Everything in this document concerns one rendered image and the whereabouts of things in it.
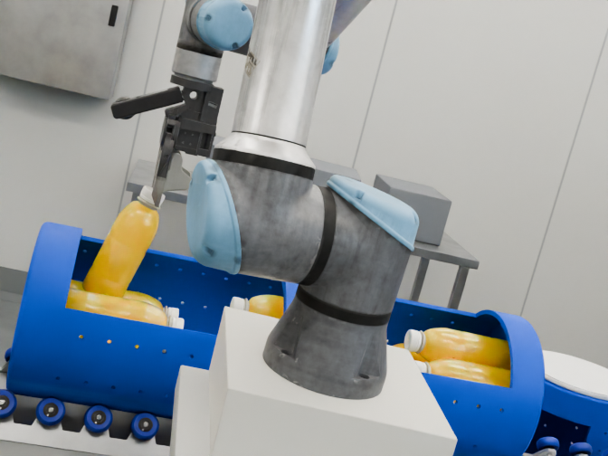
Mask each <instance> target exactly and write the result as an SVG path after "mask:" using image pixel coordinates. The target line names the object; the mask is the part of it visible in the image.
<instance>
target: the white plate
mask: <svg viewBox="0 0 608 456"><path fill-rule="evenodd" d="M543 355H544V362H545V379H546V380H547V381H549V382H551V383H554V384H556V385H559V386H562V387H564V388H566V389H568V390H571V391H574V392H577V393H579V394H584V395H587V396H591V397H594V398H598V399H602V400H606V401H608V369H607V368H604V367H602V366H599V365H597V364H594V363H591V362H589V361H586V360H583V359H581V358H577V357H574V356H569V355H565V354H560V353H557V352H551V351H545V350H543Z"/></svg>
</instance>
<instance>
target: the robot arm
mask: <svg viewBox="0 0 608 456"><path fill-rule="evenodd" d="M371 1H372V0H259V1H258V5H257V6H255V5H249V4H246V3H243V2H241V1H240V0H185V10H184V15H183V19H182V23H181V27H180V32H179V36H178V40H177V45H176V52H175V56H174V60H173V64H172V69H171V71H172V72H174V73H175V74H171V79H170V82H171V83H174V84H176V85H180V86H183V90H180V88H179V86H175V87H172V88H168V89H165V90H159V91H155V92H151V93H148V94H144V95H140V96H137V97H133V98H129V97H120V98H118V99H117V100H116V101H115V102H113V103H112V104H111V107H110V108H111V111H112V115H113V117H114V119H131V118H133V117H134V116H135V115H136V114H139V113H143V112H146V111H150V110H153V109H160V108H164V107H167V106H171V105H175V104H177V103H181V102H183V101H184V102H185V103H183V104H180V105H177V106H174V107H171V108H168V109H165V114H166V115H165V118H164V122H163V126H162V130H161V134H160V139H159V144H160V148H159V151H158V156H157V164H156V169H155V174H154V178H153V183H152V188H153V191H152V198H153V201H154V204H155V207H159V205H160V201H161V197H162V194H163V192H164V191H180V190H188V196H187V204H186V232H187V239H188V244H189V247H190V251H191V253H192V254H193V256H194V258H195V259H196V260H197V261H198V262H199V263H200V264H202V265H204V266H206V267H210V268H214V269H217V270H222V271H227V272H228V273H230V274H237V273H239V274H244V275H249V276H254V277H260V278H264V279H270V280H279V281H285V282H289V283H294V284H299V285H298V288H297V291H296V294H295V297H294V299H293V301H292V302H291V303H290V305H289V306H288V308H287V309H286V311H285V312H284V314H283V315H282V316H281V318H280V320H279V321H278V323H277V324H276V325H275V327H274V328H273V330H272V331H271V333H270V334H269V335H268V338H267V341H266V344H265V347H264V350H263V353H262V356H263V359H264V361H265V363H266V364H267V366H268V367H269V368H270V369H271V370H273V371H274V372H275V373H276V374H278V375H280V376H281V377H283V378H284V379H286V380H288V381H290V382H292V383H293V384H295V385H298V386H300V387H302V388H305V389H308V390H310V391H312V392H315V393H318V394H323V395H327V396H331V397H336V398H341V399H348V400H365V399H370V398H374V397H376V396H378V395H379V394H381V392H382V389H383V386H384V383H385V379H386V374H387V336H386V330H387V325H388V322H389V319H390V317H391V314H392V311H393V308H394V303H395V300H396V297H397V294H398V291H399V289H400V286H401V283H402V280H403V277H404V272H405V269H406V266H407V263H408V261H409V258H410V255H411V252H413V250H414V247H413V244H414V240H415V236H416V234H417V230H418V226H419V218H418V215H417V213H416V212H415V211H414V209H413V208H412V207H410V206H409V205H407V204H405V203H404V202H402V201H400V200H398V199H396V198H394V197H393V196H391V195H388V194H386V193H384V192H382V191H380V190H378V189H375V188H373V187H372V186H370V185H366V184H363V183H361V182H358V181H356V180H354V179H351V178H348V177H345V176H339V175H333V176H332V177H330V179H329V180H328V181H327V185H328V186H327V187H325V186H320V185H313V178H314V174H315V169H316V167H315V165H314V164H313V162H312V161H311V159H310V158H309V155H308V153H307V150H306V146H307V142H308V137H309V130H310V125H311V120H312V116H313V111H314V107H315V103H316V98H317V94H318V86H319V81H320V76H321V75H322V74H325V73H327V72H329V71H330V70H331V68H332V67H333V63H334V62H335V61H336V59H337V55H338V51H339V35H340V34H342V33H343V32H344V31H345V29H346V28H347V27H348V26H349V25H350V24H351V23H352V22H353V21H354V19H355V18H356V17H357V16H358V15H359V14H360V13H361V12H362V11H363V10H364V8H365V7H366V6H367V5H368V4H369V3H370V2H371ZM177 47H178V48H177ZM223 51H229V52H235V53H239V54H242V55H245V56H247V58H246V63H245V67H244V72H243V76H242V85H241V88H240V93H239V98H238V102H237V107H236V111H235V115H234V120H233V128H232V133H231V134H230V135H229V136H228V138H226V139H224V140H223V141H221V142H220V143H218V144H217V145H215V146H214V153H213V158H212V159H206V160H201V161H200V162H198V163H197V165H196V166H195V169H194V171H193V174H192V178H191V177H190V173H189V172H188V171H187V170H186V169H185V168H183V167H182V165H183V158H182V156H181V152H180V151H184V152H185V153H186V154H188V155H193V156H197V155H198V156H202V157H210V154H211V150H212V146H213V142H214V137H215V136H216V133H215V131H216V124H217V118H218V114H219V110H220V107H221V102H222V98H223V91H224V89H223V88H220V87H216V86H214V85H213V82H217V78H218V74H219V70H220V66H221V61H222V59H221V58H223ZM193 91H194V92H196V96H195V98H190V93H191V92H193ZM181 92H182V93H181ZM182 96H183V97H182Z"/></svg>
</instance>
